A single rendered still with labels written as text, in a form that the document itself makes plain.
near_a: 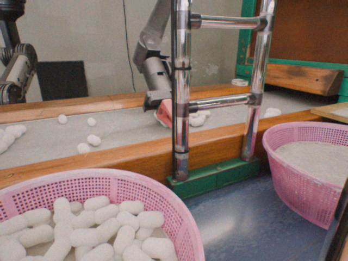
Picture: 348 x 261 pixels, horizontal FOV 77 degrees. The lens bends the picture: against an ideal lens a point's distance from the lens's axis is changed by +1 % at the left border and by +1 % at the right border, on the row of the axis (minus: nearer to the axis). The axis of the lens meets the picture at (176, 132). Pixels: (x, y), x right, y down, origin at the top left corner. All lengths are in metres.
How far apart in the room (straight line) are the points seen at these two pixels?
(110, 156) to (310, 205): 0.31
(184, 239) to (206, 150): 0.20
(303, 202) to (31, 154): 0.47
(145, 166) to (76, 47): 2.28
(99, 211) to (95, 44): 2.35
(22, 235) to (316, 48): 0.84
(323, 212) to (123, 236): 0.28
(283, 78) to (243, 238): 0.60
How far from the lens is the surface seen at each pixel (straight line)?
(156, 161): 0.37
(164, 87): 0.51
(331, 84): 0.75
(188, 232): 0.24
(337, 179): 0.43
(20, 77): 1.06
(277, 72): 0.86
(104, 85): 2.61
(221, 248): 0.34
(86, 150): 0.42
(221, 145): 0.43
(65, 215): 0.31
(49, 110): 0.70
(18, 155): 0.50
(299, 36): 0.89
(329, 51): 0.83
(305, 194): 0.38
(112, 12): 2.60
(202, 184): 0.41
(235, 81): 0.97
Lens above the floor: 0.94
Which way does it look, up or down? 23 degrees down
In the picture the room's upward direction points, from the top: straight up
